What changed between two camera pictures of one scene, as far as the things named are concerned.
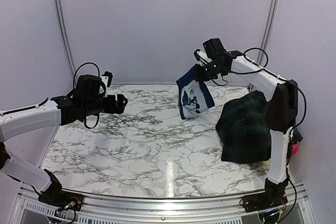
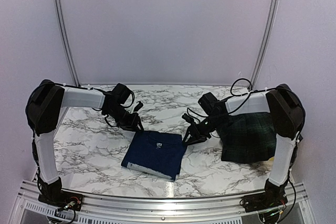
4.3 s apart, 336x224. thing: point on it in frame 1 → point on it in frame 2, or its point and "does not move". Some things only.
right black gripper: x=199 y=78 → x=197 y=133
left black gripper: x=119 y=105 → x=132 y=125
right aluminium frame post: x=272 y=15 does not move
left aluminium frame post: x=62 y=22 does not move
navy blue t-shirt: x=195 y=96 → x=157 y=152
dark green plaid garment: x=243 y=126 does not move
